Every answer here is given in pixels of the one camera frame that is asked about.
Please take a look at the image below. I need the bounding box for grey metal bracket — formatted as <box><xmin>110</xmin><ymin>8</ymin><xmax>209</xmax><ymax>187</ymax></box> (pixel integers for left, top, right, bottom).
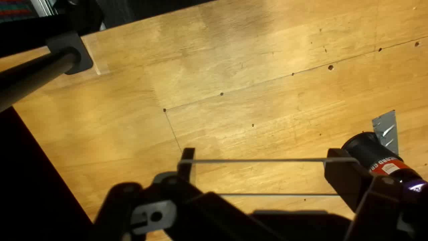
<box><xmin>371</xmin><ymin>108</ymin><xmax>400</xmax><ymax>155</ymax></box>

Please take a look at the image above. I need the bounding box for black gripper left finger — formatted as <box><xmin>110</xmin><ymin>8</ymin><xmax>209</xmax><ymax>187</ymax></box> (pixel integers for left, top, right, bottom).
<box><xmin>177</xmin><ymin>145</ymin><xmax>198</xmax><ymax>182</ymax></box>

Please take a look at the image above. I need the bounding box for grey stand foot plate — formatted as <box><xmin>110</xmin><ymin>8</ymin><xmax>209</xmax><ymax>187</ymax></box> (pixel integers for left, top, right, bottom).
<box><xmin>44</xmin><ymin>29</ymin><xmax>95</xmax><ymax>76</ymax></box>

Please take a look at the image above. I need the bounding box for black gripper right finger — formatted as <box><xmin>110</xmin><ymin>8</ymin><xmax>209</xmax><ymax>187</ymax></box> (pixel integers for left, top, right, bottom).
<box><xmin>324</xmin><ymin>147</ymin><xmax>375</xmax><ymax>214</ymax></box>

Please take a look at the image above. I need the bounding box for brown cup with red band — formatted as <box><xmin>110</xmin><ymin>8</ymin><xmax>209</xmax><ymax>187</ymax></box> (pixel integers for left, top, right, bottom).
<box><xmin>340</xmin><ymin>129</ymin><xmax>428</xmax><ymax>194</ymax></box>

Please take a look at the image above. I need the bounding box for multicolour woven cloth panel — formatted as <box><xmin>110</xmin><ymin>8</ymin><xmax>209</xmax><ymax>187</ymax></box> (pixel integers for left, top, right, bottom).
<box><xmin>0</xmin><ymin>0</ymin><xmax>36</xmax><ymax>20</ymax></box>

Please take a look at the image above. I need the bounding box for thin stretched rubber band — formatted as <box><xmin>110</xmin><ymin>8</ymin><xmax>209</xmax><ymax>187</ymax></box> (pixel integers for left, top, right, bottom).
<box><xmin>179</xmin><ymin>155</ymin><xmax>361</xmax><ymax>198</ymax></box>

